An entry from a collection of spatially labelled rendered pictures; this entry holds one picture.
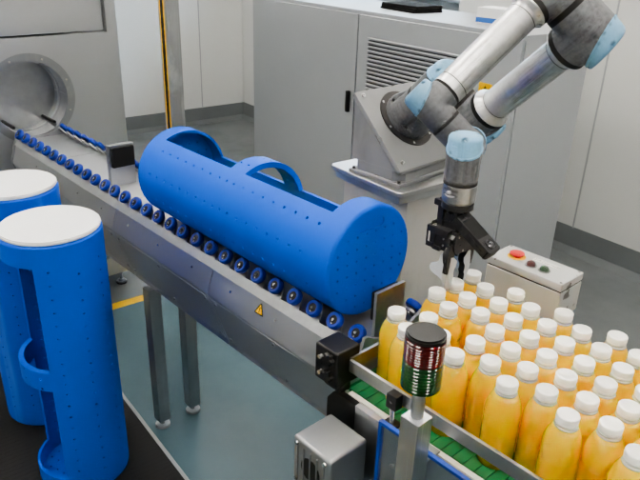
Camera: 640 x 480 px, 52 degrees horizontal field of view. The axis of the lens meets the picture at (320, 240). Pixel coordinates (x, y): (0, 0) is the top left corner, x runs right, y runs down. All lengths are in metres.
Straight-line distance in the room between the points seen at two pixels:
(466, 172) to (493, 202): 1.79
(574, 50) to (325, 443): 1.04
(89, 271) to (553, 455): 1.31
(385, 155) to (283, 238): 0.48
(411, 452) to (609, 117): 3.40
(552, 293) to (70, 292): 1.27
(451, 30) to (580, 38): 1.67
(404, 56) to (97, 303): 2.11
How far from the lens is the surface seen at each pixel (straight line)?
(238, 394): 2.94
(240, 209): 1.73
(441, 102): 1.53
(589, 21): 1.66
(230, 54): 7.19
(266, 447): 2.69
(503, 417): 1.27
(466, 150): 1.43
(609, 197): 4.39
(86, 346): 2.07
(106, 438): 2.29
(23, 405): 2.66
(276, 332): 1.75
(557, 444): 1.23
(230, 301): 1.89
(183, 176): 1.95
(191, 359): 2.70
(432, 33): 3.37
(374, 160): 1.96
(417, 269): 2.08
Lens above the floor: 1.80
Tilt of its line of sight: 25 degrees down
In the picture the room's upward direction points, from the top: 2 degrees clockwise
